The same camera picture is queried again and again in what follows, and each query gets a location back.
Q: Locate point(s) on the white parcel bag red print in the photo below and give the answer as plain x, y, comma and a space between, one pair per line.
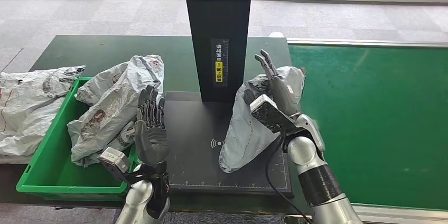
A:
140, 72

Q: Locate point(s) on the white crumpled parcel bag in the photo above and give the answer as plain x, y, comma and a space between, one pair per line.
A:
24, 110

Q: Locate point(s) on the black and yellow label sticker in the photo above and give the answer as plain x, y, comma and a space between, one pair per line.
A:
219, 70

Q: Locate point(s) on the black inbound scanner machine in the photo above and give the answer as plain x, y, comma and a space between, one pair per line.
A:
217, 19

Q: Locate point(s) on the white parcel bag red logo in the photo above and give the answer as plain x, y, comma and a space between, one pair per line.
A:
245, 131

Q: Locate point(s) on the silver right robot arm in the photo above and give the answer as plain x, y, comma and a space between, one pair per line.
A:
315, 173

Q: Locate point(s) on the white round roller end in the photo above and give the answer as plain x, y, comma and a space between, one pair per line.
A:
276, 34

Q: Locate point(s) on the dark green table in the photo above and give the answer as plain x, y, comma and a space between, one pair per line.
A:
122, 47

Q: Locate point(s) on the green plastic crate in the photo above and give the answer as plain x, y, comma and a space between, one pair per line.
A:
49, 170

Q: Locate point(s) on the grey parcel bag brown print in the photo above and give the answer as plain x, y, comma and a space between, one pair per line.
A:
101, 128

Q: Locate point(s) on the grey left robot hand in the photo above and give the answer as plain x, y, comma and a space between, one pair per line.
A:
152, 142

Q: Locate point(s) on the green conveyor belt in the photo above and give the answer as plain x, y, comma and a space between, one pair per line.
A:
385, 110

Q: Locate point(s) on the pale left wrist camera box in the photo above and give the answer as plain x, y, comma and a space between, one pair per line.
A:
113, 161

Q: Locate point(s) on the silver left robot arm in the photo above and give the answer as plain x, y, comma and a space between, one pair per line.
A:
147, 198

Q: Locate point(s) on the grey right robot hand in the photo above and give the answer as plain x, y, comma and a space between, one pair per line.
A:
280, 89

